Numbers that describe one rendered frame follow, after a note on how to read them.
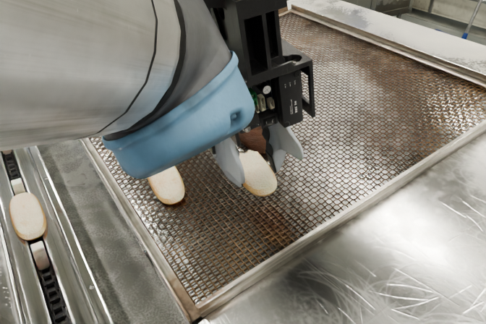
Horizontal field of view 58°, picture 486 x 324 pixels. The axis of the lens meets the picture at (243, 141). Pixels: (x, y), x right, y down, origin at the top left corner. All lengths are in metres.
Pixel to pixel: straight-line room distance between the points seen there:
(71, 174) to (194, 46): 0.57
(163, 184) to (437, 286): 0.31
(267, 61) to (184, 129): 0.14
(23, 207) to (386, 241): 0.44
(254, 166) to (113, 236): 0.23
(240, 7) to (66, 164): 0.53
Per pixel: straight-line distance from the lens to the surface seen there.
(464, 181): 0.53
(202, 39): 0.20
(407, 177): 0.51
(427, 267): 0.45
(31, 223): 0.60
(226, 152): 0.41
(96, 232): 0.62
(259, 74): 0.32
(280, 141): 0.44
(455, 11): 4.49
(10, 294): 0.52
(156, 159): 0.19
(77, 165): 0.76
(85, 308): 0.50
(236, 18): 0.30
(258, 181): 0.45
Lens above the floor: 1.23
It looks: 32 degrees down
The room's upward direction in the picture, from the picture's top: straight up
